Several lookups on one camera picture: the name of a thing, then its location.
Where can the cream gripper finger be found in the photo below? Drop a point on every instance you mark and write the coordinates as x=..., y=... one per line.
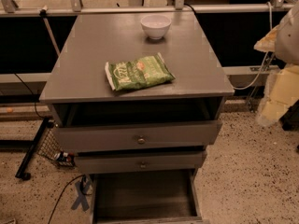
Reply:
x=268, y=42
x=281, y=91

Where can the green jalapeno chip bag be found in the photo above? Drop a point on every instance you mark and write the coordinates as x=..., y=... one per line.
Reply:
x=138, y=74

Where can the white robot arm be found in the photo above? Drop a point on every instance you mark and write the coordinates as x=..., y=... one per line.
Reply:
x=287, y=43

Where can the grey drawer cabinet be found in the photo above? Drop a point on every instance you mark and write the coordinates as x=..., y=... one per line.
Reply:
x=138, y=114

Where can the middle grey drawer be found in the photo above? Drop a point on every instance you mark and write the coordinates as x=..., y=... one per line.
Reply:
x=124, y=163

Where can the bottom grey open drawer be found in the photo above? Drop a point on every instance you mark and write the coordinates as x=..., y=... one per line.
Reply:
x=154, y=197

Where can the top grey drawer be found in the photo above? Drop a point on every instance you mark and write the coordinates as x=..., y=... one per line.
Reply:
x=130, y=137

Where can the white ceramic bowl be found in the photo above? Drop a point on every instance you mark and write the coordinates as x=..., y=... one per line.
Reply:
x=155, y=26

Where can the small can in basket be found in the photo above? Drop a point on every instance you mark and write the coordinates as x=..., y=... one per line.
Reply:
x=64, y=158

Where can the metal frame rail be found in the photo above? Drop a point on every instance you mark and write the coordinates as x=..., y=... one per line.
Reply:
x=93, y=6

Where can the black wire mesh basket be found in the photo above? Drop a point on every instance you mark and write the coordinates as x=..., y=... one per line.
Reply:
x=45, y=145

